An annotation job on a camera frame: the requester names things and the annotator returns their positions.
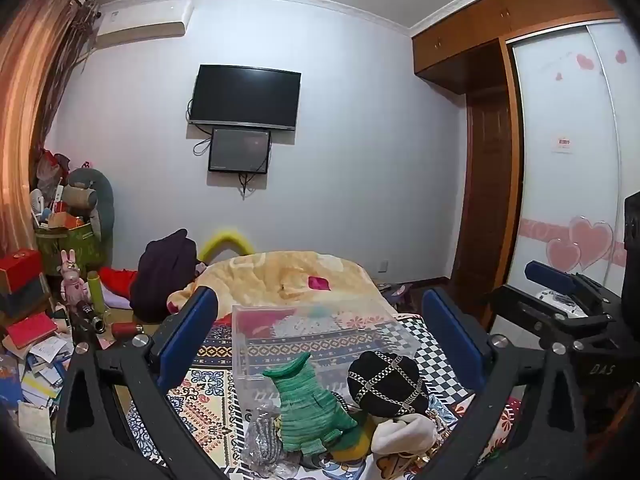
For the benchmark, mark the small black wall monitor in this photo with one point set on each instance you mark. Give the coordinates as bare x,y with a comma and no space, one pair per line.
240,150

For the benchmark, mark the silver glitter fabric piece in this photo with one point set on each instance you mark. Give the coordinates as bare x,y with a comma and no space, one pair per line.
265,440

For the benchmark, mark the clear plastic storage box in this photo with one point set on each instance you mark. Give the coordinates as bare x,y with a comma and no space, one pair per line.
260,320

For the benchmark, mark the white wall socket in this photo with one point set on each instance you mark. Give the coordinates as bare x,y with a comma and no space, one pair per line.
382,265

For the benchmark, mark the red gift box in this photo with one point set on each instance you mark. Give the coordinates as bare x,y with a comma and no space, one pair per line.
20,270

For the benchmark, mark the dark flat box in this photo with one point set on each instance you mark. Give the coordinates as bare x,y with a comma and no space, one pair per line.
22,297

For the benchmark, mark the black monocular scope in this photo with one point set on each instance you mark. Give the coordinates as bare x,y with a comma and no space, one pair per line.
85,315

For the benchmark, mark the red cylinder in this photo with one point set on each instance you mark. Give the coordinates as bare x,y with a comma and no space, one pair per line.
125,330

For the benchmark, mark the green cardboard box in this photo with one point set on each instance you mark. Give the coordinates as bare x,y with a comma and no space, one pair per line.
70,250

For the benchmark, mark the white soft cloth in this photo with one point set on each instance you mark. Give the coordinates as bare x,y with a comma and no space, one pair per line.
400,432

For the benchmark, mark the red book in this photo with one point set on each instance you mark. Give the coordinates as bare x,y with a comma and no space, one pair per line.
30,330

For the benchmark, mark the white air conditioner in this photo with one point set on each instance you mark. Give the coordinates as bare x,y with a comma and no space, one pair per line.
142,22

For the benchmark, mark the red gift bag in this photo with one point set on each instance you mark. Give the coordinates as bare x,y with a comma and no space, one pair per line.
50,170

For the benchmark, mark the dark purple backpack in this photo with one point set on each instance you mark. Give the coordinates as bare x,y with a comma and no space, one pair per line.
162,275

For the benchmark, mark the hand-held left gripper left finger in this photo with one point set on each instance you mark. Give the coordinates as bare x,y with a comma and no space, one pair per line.
187,330

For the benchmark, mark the pink rabbit figure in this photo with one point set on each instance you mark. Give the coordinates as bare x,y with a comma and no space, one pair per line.
71,280

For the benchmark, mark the yellow foam tube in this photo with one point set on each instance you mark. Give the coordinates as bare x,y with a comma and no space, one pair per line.
222,242

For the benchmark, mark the yellow floral blanket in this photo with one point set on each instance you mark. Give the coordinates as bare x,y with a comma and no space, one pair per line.
270,275

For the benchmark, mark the orange brown curtain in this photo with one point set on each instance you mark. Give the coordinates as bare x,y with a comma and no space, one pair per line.
25,110

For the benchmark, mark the small white fan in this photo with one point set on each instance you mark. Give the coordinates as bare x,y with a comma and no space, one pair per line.
39,207

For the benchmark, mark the teal cloth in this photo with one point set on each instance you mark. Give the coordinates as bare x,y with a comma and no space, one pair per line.
316,311

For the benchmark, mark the grey plush toy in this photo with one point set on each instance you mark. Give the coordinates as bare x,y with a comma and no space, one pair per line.
97,195

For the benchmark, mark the red cloth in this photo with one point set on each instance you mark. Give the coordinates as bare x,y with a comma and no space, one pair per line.
120,280

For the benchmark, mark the pile of papers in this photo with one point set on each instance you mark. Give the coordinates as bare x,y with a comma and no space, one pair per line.
40,370

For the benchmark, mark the brown wooden door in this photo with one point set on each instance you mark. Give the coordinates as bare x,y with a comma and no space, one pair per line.
487,200

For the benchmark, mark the green knitted garment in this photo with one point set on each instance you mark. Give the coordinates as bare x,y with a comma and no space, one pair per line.
305,405

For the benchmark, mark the red white sticker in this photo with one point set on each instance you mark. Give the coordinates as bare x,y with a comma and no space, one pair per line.
565,143

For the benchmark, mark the magenta cloth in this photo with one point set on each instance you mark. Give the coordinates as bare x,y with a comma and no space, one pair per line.
260,329

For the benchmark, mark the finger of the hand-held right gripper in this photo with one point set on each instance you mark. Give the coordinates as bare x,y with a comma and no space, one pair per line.
520,305
547,275

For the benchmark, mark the green cylinder bottle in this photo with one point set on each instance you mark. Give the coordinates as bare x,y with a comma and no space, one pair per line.
96,292

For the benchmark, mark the purple slippers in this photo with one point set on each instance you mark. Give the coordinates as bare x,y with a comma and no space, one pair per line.
397,292

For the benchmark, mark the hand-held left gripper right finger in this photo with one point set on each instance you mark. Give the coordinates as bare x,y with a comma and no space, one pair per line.
450,330

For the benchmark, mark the black wall television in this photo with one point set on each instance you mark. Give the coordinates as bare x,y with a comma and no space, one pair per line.
245,97

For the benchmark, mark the wooden overhead cabinet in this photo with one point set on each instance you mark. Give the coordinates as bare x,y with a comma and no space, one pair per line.
500,20

